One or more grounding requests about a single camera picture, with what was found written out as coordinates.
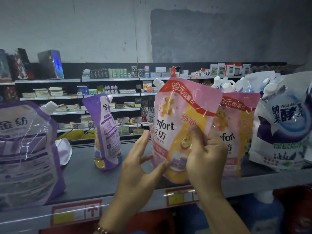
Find grey metal shelf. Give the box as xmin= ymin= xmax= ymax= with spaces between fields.
xmin=0 ymin=139 xmax=312 ymax=234

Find person's right hand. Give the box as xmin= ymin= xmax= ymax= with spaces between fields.
xmin=186 ymin=124 xmax=229 ymax=198

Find row of boxed goods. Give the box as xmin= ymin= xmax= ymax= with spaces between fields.
xmin=0 ymin=47 xmax=65 ymax=82

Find dark beaded bracelet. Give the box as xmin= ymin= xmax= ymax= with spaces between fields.
xmin=96 ymin=226 xmax=116 ymax=234

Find row of small bottles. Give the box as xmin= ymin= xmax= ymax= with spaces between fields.
xmin=77 ymin=81 xmax=158 ymax=95

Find red-framed price tag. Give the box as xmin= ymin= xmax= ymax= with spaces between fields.
xmin=51 ymin=199 xmax=103 ymax=226
xmin=165 ymin=186 xmax=199 ymax=207

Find stacks of folded white packs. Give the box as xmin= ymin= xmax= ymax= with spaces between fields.
xmin=22 ymin=86 xmax=147 ymax=137

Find row of yellow packs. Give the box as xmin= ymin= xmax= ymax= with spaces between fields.
xmin=59 ymin=129 xmax=98 ymax=142

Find white purple detergent pouches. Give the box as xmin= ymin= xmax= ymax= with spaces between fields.
xmin=249 ymin=71 xmax=312 ymax=172

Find row of colourful boxes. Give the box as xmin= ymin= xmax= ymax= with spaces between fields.
xmin=0 ymin=85 xmax=20 ymax=103

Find dark background shelf unit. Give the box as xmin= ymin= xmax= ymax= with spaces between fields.
xmin=0 ymin=61 xmax=288 ymax=142

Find large red detergent bottle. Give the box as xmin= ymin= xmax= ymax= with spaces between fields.
xmin=124 ymin=208 xmax=176 ymax=234
xmin=39 ymin=219 xmax=125 ymax=234

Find person's left hand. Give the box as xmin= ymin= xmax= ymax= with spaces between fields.
xmin=99 ymin=129 xmax=171 ymax=229

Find row of small toiletry boxes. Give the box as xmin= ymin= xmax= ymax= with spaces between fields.
xmin=81 ymin=62 xmax=252 ymax=80

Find person's right forearm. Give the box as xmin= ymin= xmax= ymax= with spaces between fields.
xmin=196 ymin=189 xmax=252 ymax=234

